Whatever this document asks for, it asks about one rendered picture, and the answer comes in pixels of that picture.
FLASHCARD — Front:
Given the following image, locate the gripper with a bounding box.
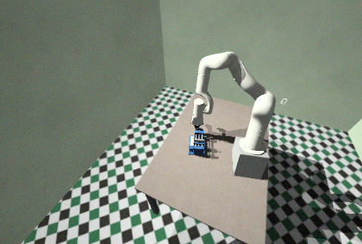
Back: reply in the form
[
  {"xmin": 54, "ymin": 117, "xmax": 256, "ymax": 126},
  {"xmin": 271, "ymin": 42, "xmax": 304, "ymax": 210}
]
[{"xmin": 191, "ymin": 115, "xmax": 203, "ymax": 129}]

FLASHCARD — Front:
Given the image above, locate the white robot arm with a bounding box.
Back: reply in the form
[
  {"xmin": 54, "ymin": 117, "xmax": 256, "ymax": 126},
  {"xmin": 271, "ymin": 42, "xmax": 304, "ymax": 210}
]
[{"xmin": 193, "ymin": 52, "xmax": 275, "ymax": 155}]

